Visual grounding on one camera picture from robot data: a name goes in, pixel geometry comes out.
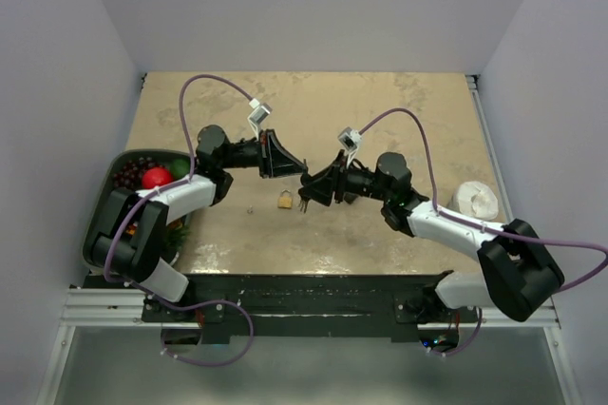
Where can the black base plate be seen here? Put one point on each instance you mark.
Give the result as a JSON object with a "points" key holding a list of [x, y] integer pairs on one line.
{"points": [[402, 308]]}

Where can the aluminium frame rail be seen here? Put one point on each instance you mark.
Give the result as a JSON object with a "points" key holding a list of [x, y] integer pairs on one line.
{"points": [[124, 308]]}

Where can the green toy lime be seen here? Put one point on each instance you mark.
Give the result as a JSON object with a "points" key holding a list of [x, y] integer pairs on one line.
{"points": [[179, 168]]}

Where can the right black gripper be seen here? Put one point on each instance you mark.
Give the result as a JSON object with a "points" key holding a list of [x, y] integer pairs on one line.
{"points": [[333, 179]]}

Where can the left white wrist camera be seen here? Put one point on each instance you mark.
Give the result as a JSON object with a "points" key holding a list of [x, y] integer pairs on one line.
{"points": [[260, 111]]}

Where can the dark red grape bunch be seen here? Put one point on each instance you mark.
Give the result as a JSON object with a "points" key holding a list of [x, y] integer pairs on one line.
{"points": [[130, 175]]}

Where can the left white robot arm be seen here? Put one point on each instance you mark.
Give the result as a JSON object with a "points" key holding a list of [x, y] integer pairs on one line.
{"points": [[127, 230]]}

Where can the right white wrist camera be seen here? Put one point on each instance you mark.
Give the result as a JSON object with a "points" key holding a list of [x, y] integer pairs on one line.
{"points": [[351, 140]]}

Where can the red toy apple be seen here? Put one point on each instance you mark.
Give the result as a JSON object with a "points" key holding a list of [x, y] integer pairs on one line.
{"points": [[156, 176]]}

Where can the dark green fruit tray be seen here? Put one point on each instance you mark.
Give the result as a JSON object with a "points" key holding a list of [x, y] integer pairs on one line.
{"points": [[161, 156]]}

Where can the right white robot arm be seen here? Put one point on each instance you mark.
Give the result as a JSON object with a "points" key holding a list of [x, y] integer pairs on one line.
{"points": [[518, 274]]}

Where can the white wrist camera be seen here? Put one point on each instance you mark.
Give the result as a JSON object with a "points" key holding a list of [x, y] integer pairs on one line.
{"points": [[260, 111], [351, 140]]}

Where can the brass padlock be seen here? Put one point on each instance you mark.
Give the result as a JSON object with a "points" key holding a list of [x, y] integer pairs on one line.
{"points": [[285, 200]]}

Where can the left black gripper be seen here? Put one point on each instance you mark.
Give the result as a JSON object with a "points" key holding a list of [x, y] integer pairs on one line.
{"points": [[274, 160]]}

